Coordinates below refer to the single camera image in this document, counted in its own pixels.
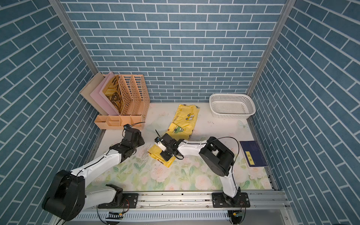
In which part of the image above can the yellow cartoon pillowcase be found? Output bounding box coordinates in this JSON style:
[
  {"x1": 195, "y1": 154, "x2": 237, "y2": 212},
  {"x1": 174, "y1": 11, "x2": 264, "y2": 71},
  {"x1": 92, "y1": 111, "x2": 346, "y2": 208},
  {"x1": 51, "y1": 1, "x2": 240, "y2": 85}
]
[{"x1": 148, "y1": 104, "x2": 200, "y2": 168}]

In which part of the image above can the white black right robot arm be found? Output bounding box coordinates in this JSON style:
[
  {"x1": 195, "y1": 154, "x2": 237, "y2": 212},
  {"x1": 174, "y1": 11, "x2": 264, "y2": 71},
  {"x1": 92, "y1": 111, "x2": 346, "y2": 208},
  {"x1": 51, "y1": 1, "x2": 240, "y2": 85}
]
[{"x1": 155, "y1": 134, "x2": 250, "y2": 208}]

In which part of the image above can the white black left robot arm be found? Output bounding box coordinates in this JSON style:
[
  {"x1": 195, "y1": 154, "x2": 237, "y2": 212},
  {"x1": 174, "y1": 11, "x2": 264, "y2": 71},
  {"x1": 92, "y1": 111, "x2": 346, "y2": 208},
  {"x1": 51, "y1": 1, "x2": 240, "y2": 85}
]
[{"x1": 42, "y1": 128, "x2": 144, "y2": 221}]

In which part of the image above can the orange plastic file organizer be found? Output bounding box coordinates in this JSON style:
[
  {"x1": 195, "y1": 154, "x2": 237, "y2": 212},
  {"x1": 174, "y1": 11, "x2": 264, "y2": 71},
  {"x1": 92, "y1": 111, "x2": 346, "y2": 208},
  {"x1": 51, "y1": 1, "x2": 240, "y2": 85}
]
[{"x1": 94, "y1": 74, "x2": 150, "y2": 130}]

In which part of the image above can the yellow black patterned book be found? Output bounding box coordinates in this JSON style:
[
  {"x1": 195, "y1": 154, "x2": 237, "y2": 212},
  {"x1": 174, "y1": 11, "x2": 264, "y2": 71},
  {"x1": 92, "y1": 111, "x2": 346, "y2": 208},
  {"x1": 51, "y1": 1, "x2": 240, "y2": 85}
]
[{"x1": 102, "y1": 73, "x2": 124, "y2": 115}]

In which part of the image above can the pink board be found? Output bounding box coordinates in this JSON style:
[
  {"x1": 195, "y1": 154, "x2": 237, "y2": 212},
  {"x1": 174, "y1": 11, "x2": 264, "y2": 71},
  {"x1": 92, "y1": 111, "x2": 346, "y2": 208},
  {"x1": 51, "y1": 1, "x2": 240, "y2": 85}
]
[{"x1": 90, "y1": 72, "x2": 120, "y2": 115}]

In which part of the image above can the white perforated plastic basket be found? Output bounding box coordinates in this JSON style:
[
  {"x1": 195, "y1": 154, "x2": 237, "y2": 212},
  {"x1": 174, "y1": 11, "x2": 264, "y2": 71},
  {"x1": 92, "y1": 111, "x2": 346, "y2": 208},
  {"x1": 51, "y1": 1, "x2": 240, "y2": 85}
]
[{"x1": 209, "y1": 93, "x2": 256, "y2": 120}]

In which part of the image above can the beige board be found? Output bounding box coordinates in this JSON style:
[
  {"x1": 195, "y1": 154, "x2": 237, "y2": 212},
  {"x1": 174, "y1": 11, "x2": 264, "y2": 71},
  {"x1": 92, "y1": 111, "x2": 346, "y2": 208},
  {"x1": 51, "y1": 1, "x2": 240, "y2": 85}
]
[{"x1": 79, "y1": 72, "x2": 108, "y2": 115}]

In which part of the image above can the dark blue book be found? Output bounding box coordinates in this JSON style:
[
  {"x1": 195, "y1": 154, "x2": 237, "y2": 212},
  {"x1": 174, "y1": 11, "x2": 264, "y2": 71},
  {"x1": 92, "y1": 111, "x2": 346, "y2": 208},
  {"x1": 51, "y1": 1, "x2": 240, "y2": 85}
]
[{"x1": 240, "y1": 141, "x2": 267, "y2": 168}]

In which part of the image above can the green circuit board right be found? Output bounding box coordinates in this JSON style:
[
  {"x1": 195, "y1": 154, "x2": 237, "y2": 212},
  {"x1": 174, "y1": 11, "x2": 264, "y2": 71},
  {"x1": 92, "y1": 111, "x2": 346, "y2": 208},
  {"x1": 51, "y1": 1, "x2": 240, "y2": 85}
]
[{"x1": 232, "y1": 210, "x2": 245, "y2": 218}]

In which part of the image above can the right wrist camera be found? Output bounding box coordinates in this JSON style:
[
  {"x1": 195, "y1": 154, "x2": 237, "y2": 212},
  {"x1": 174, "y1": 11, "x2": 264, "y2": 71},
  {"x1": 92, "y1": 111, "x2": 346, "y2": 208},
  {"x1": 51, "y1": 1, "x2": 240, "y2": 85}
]
[{"x1": 155, "y1": 137, "x2": 167, "y2": 152}]

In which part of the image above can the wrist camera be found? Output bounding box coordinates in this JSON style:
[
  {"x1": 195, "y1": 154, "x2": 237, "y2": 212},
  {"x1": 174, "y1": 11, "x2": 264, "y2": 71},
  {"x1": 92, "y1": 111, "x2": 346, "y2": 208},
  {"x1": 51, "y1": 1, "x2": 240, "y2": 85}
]
[
  {"x1": 123, "y1": 124, "x2": 132, "y2": 130},
  {"x1": 155, "y1": 137, "x2": 167, "y2": 152}
]

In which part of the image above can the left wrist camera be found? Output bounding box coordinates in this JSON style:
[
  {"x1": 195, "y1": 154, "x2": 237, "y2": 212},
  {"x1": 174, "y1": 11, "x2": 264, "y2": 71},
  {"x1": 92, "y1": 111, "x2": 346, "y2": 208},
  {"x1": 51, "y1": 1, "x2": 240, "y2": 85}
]
[{"x1": 123, "y1": 124, "x2": 132, "y2": 130}]

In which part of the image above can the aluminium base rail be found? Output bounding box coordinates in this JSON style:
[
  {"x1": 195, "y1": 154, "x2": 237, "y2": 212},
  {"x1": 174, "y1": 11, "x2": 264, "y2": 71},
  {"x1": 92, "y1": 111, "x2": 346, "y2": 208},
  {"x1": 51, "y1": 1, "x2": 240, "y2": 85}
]
[{"x1": 51, "y1": 190, "x2": 297, "y2": 225}]

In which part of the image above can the aluminium corner post left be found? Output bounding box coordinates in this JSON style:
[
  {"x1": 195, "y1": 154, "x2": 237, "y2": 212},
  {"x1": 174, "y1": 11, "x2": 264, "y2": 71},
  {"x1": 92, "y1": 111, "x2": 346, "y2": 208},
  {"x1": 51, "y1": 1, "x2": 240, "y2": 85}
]
[{"x1": 49, "y1": 0, "x2": 98, "y2": 75}]

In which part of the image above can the aluminium corner post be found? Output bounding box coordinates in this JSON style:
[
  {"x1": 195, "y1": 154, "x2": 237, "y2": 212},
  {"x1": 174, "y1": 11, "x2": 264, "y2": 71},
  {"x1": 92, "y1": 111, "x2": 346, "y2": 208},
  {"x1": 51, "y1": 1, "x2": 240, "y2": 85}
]
[
  {"x1": 49, "y1": 0, "x2": 98, "y2": 75},
  {"x1": 247, "y1": 0, "x2": 296, "y2": 96}
]

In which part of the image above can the aluminium corner post right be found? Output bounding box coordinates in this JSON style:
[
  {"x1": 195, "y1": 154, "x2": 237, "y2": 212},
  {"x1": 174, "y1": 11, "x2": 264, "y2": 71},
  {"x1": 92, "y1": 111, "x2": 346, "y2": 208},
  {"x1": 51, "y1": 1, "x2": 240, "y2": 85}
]
[{"x1": 247, "y1": 0, "x2": 296, "y2": 96}]

